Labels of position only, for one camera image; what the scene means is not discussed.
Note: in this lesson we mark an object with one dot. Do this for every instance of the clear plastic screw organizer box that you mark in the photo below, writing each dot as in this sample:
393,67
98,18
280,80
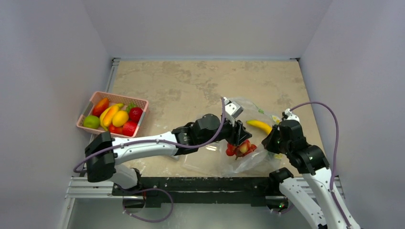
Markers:
206,160

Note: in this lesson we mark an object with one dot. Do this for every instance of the yellow fake banana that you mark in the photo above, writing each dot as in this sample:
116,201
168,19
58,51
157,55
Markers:
101,116

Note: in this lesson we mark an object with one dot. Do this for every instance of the red orange fake mango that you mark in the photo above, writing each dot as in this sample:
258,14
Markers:
100,107

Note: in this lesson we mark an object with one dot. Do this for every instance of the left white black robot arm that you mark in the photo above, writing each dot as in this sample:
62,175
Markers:
105,155

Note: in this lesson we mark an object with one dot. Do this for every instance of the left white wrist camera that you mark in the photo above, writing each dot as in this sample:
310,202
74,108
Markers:
232,110

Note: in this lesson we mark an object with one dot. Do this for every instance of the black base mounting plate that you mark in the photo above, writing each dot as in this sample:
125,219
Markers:
152,192

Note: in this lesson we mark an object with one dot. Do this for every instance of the green fake grapes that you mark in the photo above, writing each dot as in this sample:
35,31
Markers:
130,106

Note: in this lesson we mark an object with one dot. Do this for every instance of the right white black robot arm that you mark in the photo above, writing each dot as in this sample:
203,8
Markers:
326,210

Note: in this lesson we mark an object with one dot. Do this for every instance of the red fake strawberries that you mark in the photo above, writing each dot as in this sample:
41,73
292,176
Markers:
115,130

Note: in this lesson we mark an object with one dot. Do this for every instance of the green fake apple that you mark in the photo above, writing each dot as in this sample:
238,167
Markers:
92,122

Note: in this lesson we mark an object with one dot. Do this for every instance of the red fake apple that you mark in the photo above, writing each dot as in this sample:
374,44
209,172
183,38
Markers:
129,128

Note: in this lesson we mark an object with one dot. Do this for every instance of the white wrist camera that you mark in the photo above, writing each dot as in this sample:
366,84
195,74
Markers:
232,110
289,115

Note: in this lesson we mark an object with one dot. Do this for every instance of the red fake round fruit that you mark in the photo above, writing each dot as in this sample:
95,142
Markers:
135,114

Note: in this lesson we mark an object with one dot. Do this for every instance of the red fake fruits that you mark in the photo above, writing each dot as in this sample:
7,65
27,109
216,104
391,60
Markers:
240,151

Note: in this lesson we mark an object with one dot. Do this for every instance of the yellow fake fruit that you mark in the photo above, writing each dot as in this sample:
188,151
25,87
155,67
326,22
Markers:
260,125

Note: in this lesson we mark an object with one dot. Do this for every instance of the orange yellow fake mango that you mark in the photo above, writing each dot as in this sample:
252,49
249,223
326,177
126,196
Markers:
107,118

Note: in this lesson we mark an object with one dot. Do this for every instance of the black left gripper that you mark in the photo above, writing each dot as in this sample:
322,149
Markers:
238,133

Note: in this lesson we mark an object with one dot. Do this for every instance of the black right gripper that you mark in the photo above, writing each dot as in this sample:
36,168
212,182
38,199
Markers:
271,142

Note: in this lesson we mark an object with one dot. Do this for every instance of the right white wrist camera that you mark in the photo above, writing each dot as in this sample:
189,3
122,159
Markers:
289,115

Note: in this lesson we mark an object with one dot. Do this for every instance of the yellow fake lemon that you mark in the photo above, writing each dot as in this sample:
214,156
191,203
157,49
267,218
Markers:
120,118

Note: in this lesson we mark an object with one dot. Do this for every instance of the translucent printed plastic bag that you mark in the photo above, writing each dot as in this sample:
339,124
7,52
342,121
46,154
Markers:
252,159

